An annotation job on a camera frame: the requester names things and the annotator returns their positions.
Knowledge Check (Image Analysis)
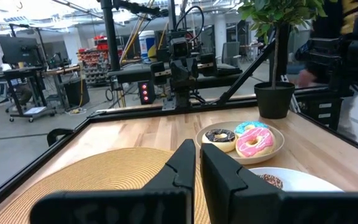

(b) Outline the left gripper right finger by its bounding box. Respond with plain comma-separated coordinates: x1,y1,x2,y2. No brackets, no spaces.
200,142,358,224

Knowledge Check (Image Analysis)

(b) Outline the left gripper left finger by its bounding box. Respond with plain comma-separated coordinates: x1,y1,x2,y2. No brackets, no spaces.
29,139,196,224

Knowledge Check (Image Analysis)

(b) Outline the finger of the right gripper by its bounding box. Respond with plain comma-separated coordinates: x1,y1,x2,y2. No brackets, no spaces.
170,59,185,91
184,57,199,90

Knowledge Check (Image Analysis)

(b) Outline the small brown glazed donut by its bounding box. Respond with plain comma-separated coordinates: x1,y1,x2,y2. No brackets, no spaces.
257,173,284,190

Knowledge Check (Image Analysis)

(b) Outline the large pink glazed donut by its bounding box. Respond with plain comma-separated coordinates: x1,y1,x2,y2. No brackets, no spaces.
235,126,276,159

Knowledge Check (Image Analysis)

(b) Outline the small cream object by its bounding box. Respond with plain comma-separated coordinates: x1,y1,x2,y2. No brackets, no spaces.
201,128,237,154

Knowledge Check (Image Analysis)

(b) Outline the large blue glazed donut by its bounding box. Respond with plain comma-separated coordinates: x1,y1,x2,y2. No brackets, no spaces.
234,120,270,138

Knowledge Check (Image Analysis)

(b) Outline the grey chair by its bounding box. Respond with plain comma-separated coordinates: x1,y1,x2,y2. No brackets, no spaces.
221,41,241,67

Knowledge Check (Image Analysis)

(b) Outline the white pillar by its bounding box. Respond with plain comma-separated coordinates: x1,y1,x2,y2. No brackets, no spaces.
213,14,228,63

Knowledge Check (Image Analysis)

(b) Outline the black diagonal beam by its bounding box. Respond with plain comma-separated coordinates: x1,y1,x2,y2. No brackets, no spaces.
218,39,276,106

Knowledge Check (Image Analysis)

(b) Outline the computer tower with red lights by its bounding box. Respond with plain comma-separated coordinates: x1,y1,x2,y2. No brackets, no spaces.
137,80,155,105

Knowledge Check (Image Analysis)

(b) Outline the black side table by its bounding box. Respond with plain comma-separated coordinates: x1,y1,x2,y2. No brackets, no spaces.
107,63,244,91

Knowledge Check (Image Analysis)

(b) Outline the blue and white barrel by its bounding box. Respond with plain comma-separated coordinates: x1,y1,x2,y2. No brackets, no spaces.
138,30,157,62

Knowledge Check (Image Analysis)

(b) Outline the tan wooden bowl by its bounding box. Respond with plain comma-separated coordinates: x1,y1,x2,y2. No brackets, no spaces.
195,120,285,166

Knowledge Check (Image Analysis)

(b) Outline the round woven straw placemat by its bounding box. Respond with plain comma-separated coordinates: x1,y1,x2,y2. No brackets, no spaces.
0,147,211,224

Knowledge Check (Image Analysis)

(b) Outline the green plant in black pot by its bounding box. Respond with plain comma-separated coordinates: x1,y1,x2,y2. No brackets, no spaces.
237,0,331,120

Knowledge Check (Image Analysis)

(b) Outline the black pole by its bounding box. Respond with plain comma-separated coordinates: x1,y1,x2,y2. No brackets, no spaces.
99,0,121,73

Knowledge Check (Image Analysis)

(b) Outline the white round plate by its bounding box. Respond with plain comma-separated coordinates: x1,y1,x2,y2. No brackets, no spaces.
249,167,344,193

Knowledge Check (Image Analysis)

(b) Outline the red storage bin shelf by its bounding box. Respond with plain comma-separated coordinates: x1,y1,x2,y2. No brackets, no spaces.
77,35,111,85

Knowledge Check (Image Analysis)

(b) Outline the black box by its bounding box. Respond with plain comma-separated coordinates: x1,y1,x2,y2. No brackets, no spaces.
63,77,90,108

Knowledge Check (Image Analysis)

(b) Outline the black drawer cabinet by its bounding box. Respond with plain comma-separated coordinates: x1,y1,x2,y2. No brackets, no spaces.
295,88,344,131

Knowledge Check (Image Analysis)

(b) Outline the person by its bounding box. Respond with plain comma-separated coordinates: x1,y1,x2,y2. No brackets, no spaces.
295,0,358,142

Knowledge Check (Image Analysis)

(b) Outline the black rolling desk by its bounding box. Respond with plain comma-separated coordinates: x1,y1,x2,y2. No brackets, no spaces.
2,65,57,123

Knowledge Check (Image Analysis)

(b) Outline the black computer monitor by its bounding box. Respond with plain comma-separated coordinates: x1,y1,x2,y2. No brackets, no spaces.
0,35,40,66

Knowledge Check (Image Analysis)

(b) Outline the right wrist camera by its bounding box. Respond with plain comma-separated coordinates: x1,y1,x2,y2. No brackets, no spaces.
168,36,190,60

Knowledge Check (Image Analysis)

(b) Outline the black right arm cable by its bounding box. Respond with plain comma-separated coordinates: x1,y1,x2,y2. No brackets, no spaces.
175,5,205,43

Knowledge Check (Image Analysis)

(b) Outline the black aluminium table frame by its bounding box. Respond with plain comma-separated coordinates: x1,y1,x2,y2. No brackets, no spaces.
0,86,358,218

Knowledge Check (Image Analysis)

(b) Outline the black frame handle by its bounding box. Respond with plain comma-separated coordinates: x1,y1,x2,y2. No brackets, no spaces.
47,128,75,147

